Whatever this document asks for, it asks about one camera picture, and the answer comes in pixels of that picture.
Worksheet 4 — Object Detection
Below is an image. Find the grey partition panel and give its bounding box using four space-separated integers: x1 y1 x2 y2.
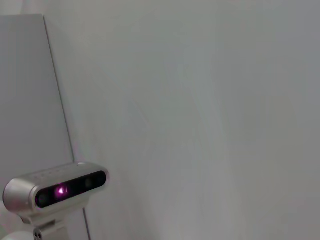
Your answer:
0 14 91 240

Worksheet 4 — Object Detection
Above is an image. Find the silver head depth camera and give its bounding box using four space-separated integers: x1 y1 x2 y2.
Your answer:
2 161 110 219

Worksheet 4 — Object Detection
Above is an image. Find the white head camera mount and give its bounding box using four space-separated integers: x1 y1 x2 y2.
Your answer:
19 213 69 240

